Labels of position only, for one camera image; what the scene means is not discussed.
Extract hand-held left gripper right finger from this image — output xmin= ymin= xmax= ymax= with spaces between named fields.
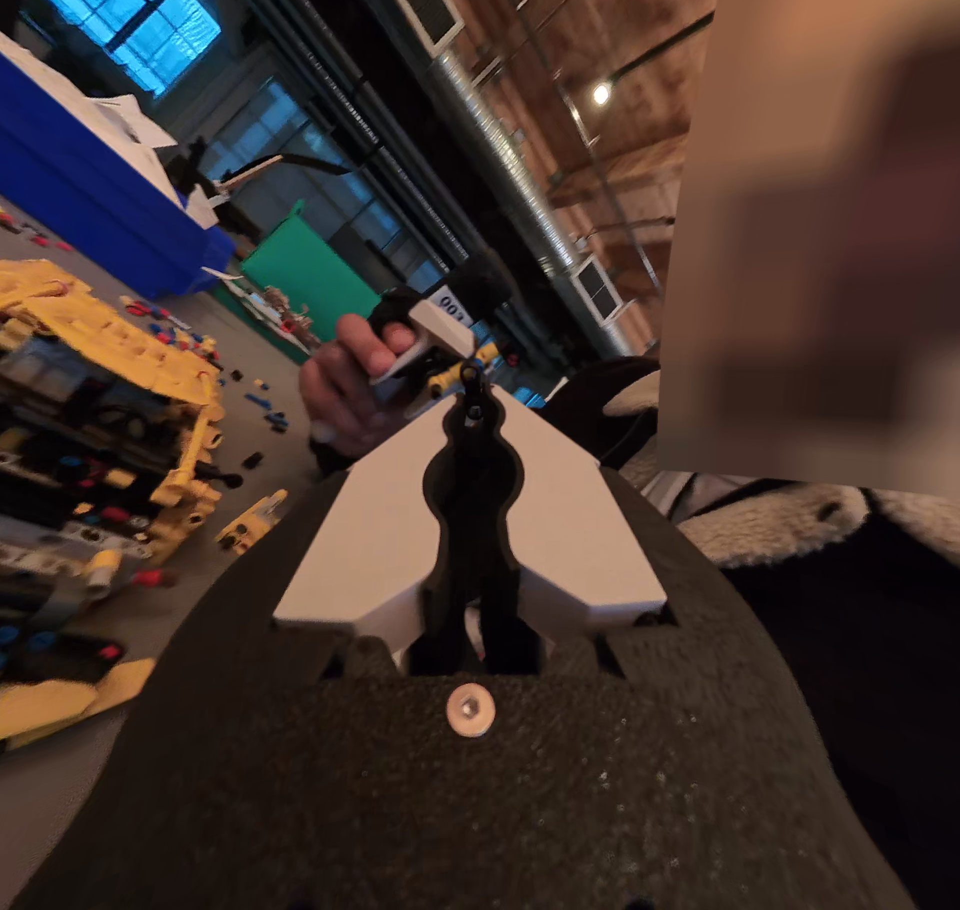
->
xmin=483 ymin=385 xmax=669 ymax=674

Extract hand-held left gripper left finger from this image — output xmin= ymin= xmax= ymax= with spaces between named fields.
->
xmin=271 ymin=394 xmax=462 ymax=674

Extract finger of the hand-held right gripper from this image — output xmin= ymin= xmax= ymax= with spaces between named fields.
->
xmin=407 ymin=298 xmax=479 ymax=401

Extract yellow brick link arm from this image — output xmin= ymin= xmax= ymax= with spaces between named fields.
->
xmin=427 ymin=342 xmax=501 ymax=401

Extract small yellow brick subassembly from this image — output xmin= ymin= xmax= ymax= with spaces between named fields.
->
xmin=216 ymin=488 xmax=291 ymax=556

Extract pile of coloured brick pins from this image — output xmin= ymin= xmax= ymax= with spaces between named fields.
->
xmin=122 ymin=293 xmax=291 ymax=437

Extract yellow brick car model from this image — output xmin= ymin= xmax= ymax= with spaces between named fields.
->
xmin=0 ymin=257 xmax=228 ymax=747

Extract black-headed desk lamp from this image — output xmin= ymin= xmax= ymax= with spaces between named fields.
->
xmin=189 ymin=151 xmax=355 ymax=200

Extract grey desk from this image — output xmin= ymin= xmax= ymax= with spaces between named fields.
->
xmin=0 ymin=197 xmax=354 ymax=888

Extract person's right hand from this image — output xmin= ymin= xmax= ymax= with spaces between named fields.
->
xmin=298 ymin=313 xmax=423 ymax=462

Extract green board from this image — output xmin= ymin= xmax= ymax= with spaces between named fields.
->
xmin=238 ymin=199 xmax=385 ymax=342

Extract small coloured brick model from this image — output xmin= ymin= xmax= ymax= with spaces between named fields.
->
xmin=261 ymin=286 xmax=322 ymax=357

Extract large glass partition window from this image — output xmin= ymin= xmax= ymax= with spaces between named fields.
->
xmin=198 ymin=77 xmax=455 ymax=297

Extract black pipe bundle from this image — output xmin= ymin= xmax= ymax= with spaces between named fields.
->
xmin=231 ymin=0 xmax=498 ymax=284

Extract person's legs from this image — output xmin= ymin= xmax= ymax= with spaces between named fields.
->
xmin=718 ymin=542 xmax=960 ymax=910

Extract blue plastic bin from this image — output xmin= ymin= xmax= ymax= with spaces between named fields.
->
xmin=0 ymin=47 xmax=238 ymax=301

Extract white printed paper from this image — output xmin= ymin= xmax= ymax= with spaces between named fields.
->
xmin=0 ymin=31 xmax=220 ymax=230

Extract small red black brick cluster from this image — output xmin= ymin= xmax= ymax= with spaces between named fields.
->
xmin=0 ymin=208 xmax=75 ymax=252

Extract blue-lit paned window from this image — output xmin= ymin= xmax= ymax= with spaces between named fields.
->
xmin=24 ymin=0 xmax=224 ymax=98

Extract silver air duct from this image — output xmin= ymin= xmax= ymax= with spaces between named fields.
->
xmin=429 ymin=47 xmax=663 ymax=357

